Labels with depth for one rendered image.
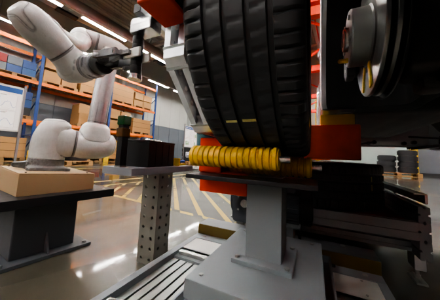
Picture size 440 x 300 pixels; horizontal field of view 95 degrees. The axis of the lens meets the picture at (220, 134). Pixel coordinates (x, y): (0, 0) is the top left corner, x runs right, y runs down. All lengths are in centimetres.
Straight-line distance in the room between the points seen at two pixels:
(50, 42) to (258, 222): 89
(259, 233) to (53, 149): 111
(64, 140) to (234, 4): 115
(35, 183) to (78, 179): 18
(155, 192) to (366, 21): 97
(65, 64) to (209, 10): 65
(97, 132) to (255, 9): 116
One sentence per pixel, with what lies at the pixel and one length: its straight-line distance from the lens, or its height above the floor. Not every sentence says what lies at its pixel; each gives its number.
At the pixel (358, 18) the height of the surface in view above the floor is 86.
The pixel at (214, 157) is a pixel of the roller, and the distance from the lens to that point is 54.
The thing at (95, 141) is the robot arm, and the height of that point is 57.
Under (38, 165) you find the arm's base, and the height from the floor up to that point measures 42.
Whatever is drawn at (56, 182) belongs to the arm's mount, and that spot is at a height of 35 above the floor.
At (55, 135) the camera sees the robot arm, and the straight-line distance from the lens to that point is 136.
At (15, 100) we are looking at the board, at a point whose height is 156.
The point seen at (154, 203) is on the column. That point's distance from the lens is 104.
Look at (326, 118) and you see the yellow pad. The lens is 109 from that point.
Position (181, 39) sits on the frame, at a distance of 52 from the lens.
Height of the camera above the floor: 51
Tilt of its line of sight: 6 degrees up
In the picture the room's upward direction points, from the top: 3 degrees clockwise
